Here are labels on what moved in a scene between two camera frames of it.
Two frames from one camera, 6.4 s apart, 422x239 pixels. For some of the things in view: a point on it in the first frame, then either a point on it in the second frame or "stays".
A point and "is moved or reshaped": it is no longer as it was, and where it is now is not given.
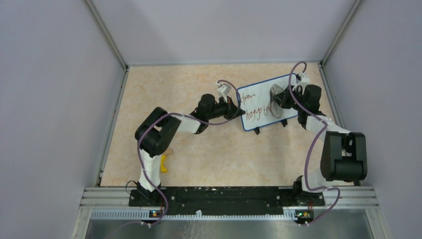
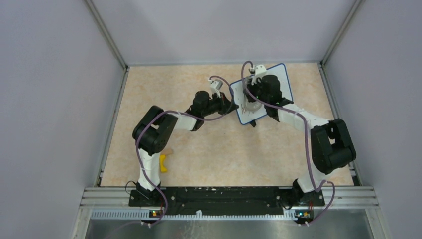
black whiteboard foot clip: [257, 130] to [253, 123]
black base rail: [226, 201] stays
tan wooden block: [168, 151] stays
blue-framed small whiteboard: [255, 100] is moved or reshaped
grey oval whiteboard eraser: [275, 107] is moved or reshaped
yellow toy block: [163, 169] stays
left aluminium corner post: [107, 34] stays
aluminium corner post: [353, 10] stays
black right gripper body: [292, 104] to [256, 89]
